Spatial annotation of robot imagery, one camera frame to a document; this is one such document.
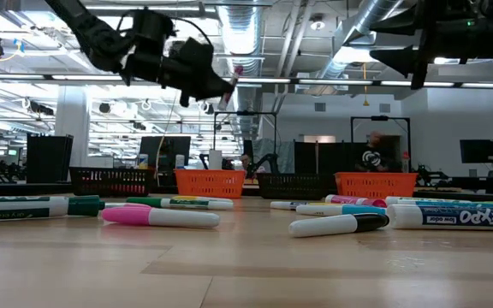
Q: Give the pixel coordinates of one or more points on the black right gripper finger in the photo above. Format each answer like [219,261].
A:
[405,25]
[402,60]

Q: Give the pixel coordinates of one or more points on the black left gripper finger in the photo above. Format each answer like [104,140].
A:
[214,85]

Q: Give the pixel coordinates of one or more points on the pink Expo marker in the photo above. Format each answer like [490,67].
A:
[349,200]

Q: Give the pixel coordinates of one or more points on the blue Expo marker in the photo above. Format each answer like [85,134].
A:
[443,217]

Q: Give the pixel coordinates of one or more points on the dark green Expo marker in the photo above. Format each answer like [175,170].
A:
[37,205]

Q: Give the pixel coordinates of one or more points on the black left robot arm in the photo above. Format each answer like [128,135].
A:
[96,38]

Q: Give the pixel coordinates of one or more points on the black desktop monitor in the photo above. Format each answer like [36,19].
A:
[165,149]

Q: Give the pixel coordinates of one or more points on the person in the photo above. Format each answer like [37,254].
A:
[245,160]
[372,158]

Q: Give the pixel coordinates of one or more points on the white bottle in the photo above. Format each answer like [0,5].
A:
[179,161]

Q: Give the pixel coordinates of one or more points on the round ceiling fixture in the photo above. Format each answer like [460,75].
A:
[317,23]

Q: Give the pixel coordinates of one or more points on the long LED light bar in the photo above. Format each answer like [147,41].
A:
[315,81]

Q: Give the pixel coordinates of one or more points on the orange plastic basket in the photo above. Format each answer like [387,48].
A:
[375,186]
[208,181]

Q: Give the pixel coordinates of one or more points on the yellow cap slim marker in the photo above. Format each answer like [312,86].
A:
[212,198]

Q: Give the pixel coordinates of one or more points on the black room divider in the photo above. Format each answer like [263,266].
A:
[310,156]

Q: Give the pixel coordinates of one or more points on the green cap slim marker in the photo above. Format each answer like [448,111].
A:
[195,204]

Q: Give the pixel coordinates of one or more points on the black plastic basket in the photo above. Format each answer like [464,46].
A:
[293,184]
[114,179]

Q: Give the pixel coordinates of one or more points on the pink cap white marker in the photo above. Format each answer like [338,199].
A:
[131,205]
[178,218]

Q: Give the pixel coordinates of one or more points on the yellow cap white marker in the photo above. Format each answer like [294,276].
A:
[320,204]

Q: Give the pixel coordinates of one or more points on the black folded panel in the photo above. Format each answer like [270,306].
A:
[49,158]

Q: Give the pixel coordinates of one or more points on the blue cap white marker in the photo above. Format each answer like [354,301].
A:
[328,209]

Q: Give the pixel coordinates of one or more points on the black cap white marker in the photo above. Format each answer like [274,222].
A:
[328,225]

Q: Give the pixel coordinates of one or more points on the black gantry frame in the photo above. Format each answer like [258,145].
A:
[246,113]
[379,117]

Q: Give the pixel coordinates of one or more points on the ribbed silver ceiling duct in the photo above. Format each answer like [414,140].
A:
[332,66]
[248,25]

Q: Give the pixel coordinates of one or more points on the black wall monitor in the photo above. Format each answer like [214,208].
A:
[477,150]

